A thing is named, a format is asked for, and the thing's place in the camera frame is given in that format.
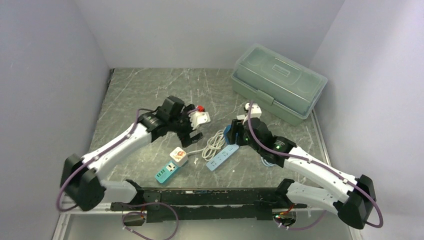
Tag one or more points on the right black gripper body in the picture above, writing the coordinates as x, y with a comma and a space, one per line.
254, 145

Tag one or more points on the teal power strip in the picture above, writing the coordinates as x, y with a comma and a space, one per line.
213, 146

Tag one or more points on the green plastic toolbox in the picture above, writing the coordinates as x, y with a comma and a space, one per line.
277, 84

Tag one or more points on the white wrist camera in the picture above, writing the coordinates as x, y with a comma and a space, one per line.
198, 116
254, 110

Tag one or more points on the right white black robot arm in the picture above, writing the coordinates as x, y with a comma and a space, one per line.
351, 198

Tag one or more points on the white cube socket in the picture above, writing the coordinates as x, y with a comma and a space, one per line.
178, 156

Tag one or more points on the black base frame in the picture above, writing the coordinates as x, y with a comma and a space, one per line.
260, 195

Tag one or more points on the light blue power strip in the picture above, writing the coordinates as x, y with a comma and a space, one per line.
222, 156

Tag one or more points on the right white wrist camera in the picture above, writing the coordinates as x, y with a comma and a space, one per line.
254, 110

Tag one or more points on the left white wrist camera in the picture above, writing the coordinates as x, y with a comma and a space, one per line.
198, 116

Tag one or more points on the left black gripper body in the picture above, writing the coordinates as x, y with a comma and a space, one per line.
182, 125

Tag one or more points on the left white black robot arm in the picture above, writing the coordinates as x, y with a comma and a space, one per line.
83, 184

